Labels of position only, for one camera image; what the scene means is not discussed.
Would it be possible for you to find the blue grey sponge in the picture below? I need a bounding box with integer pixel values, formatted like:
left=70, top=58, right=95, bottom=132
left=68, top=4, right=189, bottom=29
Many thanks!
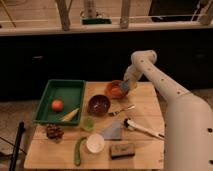
left=120, top=81, right=130, bottom=93

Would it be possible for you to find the green cucumber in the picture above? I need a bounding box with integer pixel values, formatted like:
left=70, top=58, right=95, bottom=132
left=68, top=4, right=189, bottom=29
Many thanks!
left=74, top=137, right=87, bottom=166

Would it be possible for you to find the green plastic tray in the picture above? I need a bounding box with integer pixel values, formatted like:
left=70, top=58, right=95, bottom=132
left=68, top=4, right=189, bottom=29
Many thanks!
left=33, top=79, right=85, bottom=126

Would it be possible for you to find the green base stand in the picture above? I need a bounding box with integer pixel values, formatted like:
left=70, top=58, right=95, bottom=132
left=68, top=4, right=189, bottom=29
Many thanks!
left=81, top=18, right=112, bottom=25

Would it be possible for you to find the orange red bowl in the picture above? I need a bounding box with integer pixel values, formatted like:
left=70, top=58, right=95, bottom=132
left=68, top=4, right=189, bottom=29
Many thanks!
left=105, top=80, right=128, bottom=99

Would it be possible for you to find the metal fork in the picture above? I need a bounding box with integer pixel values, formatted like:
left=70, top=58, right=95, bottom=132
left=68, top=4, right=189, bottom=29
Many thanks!
left=108, top=105, right=135, bottom=116

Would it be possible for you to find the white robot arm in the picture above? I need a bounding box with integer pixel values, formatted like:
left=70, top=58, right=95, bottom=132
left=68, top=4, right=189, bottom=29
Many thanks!
left=124, top=50, right=213, bottom=171

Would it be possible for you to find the white dish brush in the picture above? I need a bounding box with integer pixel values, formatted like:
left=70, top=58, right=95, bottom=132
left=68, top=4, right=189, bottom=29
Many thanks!
left=124, top=118, right=164, bottom=140

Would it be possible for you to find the brown grape bunch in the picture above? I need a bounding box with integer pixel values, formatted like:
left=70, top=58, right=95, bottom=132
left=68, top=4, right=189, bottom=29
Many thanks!
left=46, top=125, right=64, bottom=139

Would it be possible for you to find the grey folded cloth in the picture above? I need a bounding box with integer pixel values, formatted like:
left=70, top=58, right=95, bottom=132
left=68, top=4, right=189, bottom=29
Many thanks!
left=101, top=120, right=121, bottom=140

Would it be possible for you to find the white cup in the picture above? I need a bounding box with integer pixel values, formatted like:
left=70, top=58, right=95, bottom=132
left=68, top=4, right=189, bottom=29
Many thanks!
left=86, top=134, right=105, bottom=154

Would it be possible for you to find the brown yellow scrub sponge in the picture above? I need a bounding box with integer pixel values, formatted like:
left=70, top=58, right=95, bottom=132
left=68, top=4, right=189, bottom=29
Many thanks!
left=109, top=143, right=135, bottom=159

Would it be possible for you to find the small green cup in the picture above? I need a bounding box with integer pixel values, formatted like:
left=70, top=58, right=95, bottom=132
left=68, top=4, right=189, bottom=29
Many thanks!
left=82, top=116, right=94, bottom=132

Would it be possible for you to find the yellow corn cob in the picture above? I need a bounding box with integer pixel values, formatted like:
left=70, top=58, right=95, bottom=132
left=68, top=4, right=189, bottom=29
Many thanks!
left=61, top=108, right=79, bottom=122

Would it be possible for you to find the dark purple bowl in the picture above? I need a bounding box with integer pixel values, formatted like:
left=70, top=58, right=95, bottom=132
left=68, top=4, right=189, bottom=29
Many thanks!
left=87, top=95, right=111, bottom=117

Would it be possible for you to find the orange tomato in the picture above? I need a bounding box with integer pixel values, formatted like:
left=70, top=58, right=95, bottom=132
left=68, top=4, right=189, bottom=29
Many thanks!
left=51, top=99, right=64, bottom=112

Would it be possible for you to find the black pole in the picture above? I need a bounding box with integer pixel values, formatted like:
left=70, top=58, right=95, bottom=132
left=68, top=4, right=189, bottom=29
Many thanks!
left=9, top=122, right=25, bottom=171

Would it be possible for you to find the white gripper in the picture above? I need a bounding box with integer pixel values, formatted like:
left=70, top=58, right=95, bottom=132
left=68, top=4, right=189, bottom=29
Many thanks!
left=123, top=65, right=142, bottom=90

